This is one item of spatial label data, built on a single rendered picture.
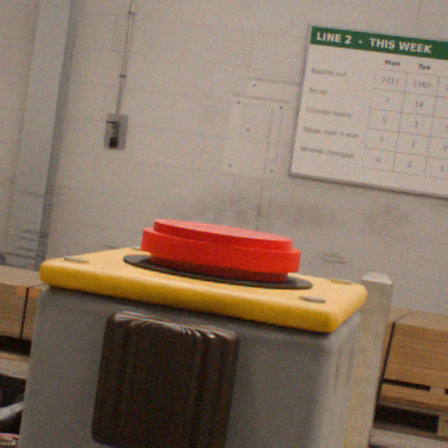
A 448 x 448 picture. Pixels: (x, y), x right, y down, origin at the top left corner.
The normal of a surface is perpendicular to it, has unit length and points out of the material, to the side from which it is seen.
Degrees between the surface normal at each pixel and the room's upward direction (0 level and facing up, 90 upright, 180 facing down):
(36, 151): 90
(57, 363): 90
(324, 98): 90
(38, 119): 90
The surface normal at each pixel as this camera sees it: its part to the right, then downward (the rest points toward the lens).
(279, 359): -0.23, 0.02
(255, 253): 0.39, 0.11
